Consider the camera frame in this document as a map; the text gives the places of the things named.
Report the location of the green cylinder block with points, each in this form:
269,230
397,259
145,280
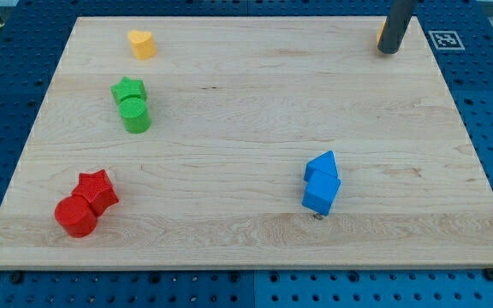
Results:
134,114

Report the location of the red cylinder block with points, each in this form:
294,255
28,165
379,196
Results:
75,216

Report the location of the red star block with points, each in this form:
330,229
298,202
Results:
97,189

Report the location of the light wooden board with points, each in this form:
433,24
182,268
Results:
238,107

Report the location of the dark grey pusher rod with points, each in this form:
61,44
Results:
395,26

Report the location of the blue triangle block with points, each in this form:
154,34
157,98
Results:
325,163

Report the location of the yellow hexagon block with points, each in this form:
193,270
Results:
380,32

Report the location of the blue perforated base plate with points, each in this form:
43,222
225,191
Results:
31,43

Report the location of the green star block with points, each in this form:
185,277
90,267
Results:
128,88

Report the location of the yellow heart block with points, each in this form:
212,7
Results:
142,44

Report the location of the white fiducial marker tag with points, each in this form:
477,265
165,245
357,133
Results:
446,40

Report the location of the blue cube block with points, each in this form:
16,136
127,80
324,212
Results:
320,192

